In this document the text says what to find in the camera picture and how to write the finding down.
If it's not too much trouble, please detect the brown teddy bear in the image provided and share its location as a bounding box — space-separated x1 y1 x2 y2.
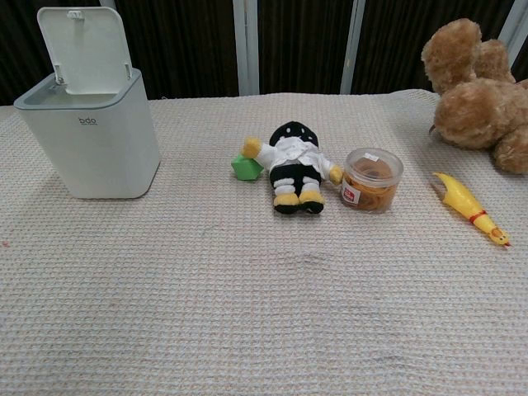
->
420 18 528 175

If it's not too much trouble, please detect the white square plastic lid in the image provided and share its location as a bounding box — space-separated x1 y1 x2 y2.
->
36 6 134 96

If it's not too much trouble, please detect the white metal frame post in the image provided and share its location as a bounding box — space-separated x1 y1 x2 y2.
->
339 0 367 96
232 0 261 97
496 0 528 63

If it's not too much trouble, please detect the dark pleated curtain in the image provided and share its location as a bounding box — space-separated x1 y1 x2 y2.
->
0 0 528 106

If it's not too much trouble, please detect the beige woven tablecloth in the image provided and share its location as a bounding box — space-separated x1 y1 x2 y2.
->
0 87 528 396

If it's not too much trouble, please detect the green foam block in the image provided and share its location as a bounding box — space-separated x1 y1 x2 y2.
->
230 153 266 182

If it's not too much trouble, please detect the clear jar of rubber bands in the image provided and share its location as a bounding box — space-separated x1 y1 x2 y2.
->
340 147 404 215

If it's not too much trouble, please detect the black plush doll white shirt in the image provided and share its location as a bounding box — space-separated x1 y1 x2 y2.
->
241 119 346 216

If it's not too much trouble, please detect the yellow rubber chicken toy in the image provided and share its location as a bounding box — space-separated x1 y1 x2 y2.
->
431 172 512 250

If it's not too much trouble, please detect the white square box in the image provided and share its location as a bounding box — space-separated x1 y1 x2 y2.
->
13 68 162 200

